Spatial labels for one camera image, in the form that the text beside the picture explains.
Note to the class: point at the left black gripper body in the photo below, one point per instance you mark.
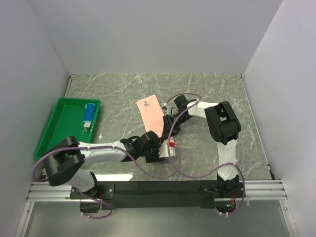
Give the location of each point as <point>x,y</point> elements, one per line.
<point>152,154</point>

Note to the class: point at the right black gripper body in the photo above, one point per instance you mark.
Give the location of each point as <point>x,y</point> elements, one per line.
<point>179,120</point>

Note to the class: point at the pink towel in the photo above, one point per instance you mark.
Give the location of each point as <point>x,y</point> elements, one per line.
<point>151,114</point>

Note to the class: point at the blue green crocodile towel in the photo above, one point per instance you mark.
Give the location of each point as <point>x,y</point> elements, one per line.
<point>89,113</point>

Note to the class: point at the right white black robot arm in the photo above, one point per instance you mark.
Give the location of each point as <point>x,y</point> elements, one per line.
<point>224,128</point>

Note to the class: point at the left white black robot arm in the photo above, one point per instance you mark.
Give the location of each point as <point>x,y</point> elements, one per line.
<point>64,161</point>

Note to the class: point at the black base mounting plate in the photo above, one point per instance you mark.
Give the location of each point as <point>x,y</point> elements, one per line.
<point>150,194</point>

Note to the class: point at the green plastic tray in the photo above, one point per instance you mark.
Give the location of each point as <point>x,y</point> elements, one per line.
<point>66,120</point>

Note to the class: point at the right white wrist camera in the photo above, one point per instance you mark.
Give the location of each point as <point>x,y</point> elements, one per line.
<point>165,109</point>

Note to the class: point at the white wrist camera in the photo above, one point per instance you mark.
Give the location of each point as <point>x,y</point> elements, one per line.
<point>165,150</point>
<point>165,109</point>

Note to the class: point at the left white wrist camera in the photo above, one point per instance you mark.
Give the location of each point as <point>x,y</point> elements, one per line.
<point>165,150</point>

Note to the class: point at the aluminium rail frame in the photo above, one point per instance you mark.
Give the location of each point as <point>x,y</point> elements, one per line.
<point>49,211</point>

